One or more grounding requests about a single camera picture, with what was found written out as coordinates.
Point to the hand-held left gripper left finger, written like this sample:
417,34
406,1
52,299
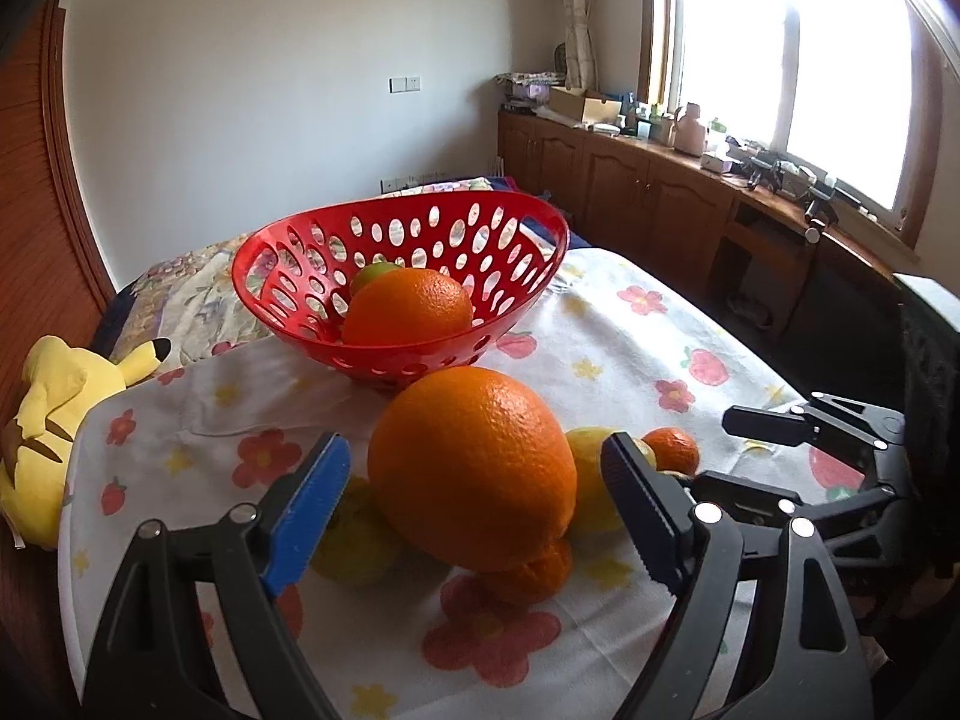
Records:
311,517

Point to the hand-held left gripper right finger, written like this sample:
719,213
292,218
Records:
645,517

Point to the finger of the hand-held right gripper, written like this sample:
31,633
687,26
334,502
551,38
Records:
742,491
772,426

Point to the greenish yellow lemon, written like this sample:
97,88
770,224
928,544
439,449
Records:
360,547

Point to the small mandarin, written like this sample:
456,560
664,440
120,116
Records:
671,450
529,577

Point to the large orange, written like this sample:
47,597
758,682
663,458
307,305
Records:
472,465
409,307

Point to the red perforated plastic basket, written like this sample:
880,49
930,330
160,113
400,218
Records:
420,364

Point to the small green lemon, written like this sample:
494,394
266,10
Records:
373,275

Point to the white flower print cloth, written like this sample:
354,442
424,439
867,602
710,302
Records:
637,360

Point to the black stand gadget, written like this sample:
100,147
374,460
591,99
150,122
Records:
821,214

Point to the black clamp gadget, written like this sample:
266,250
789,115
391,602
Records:
769,169

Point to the wooden cabinet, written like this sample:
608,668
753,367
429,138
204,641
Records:
637,187

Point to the yellow plush toy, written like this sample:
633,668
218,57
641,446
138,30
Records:
52,420

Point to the white jug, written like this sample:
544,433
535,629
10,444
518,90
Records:
690,127

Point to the window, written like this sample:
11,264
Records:
787,52

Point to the cardboard box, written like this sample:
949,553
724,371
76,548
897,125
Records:
577,101

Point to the wooden wardrobe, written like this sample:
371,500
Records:
37,202

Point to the patterned storage box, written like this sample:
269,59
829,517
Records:
525,82

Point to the beige curtain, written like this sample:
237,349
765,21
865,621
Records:
581,7

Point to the white wall switch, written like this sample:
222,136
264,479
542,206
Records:
406,82

